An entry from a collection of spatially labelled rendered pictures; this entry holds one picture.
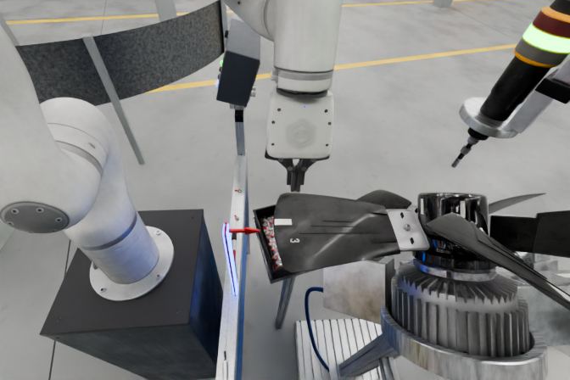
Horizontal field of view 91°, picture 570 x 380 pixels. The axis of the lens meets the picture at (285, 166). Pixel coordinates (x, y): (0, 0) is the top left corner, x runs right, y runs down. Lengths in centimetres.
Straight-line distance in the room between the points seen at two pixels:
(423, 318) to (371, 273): 13
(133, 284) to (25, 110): 48
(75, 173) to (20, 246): 187
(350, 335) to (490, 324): 112
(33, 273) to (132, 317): 145
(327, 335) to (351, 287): 94
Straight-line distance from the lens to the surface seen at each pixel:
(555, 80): 39
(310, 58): 37
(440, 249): 62
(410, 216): 63
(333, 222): 55
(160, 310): 76
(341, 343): 165
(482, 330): 61
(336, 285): 73
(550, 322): 79
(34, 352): 198
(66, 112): 55
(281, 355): 167
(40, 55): 199
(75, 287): 86
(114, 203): 61
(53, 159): 45
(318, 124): 41
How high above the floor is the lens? 165
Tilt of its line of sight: 47 degrees down
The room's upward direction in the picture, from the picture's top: 6 degrees clockwise
